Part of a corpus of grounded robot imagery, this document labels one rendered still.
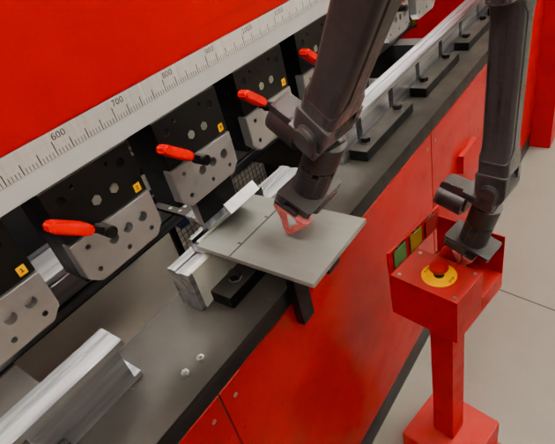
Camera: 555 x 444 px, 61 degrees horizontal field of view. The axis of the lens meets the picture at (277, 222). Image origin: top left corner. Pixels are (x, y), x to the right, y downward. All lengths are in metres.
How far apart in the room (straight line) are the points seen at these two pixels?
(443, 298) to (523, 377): 0.91
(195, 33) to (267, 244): 0.37
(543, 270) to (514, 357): 0.48
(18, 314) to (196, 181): 0.34
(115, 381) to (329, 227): 0.44
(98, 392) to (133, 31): 0.56
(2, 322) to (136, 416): 0.28
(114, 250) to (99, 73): 0.25
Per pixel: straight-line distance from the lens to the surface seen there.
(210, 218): 0.93
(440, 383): 1.39
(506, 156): 0.92
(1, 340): 0.71
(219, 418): 0.91
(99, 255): 0.74
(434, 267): 1.03
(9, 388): 1.04
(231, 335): 0.89
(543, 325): 2.04
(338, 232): 0.84
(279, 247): 0.83
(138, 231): 0.77
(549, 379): 1.89
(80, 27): 0.70
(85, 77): 0.70
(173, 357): 0.90
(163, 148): 0.73
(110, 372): 0.85
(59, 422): 0.84
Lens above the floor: 1.51
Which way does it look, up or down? 35 degrees down
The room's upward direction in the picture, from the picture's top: 15 degrees counter-clockwise
